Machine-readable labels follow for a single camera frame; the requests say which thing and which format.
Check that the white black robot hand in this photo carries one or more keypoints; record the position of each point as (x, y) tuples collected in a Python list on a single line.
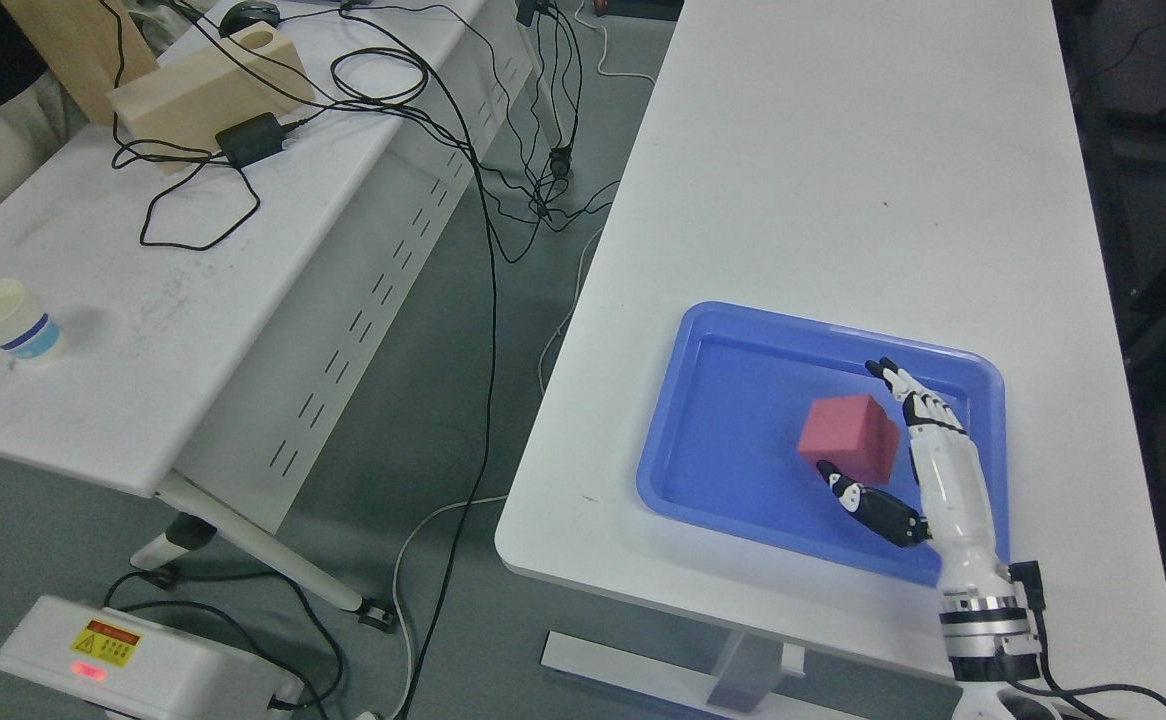
[(955, 516)]

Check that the pink foam block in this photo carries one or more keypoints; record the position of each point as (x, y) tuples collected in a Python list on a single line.
[(855, 434)]

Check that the blue plastic tray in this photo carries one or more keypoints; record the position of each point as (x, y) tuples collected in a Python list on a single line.
[(722, 448)]

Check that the white worktable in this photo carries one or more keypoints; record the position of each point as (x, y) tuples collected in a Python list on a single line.
[(907, 168)]

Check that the white desk perforated panel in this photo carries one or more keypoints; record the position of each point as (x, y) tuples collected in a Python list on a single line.
[(208, 366)]

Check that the black power adapter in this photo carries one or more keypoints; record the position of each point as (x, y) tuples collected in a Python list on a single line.
[(252, 140)]

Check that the white plastic cup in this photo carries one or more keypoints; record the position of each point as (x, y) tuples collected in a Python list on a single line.
[(27, 332)]

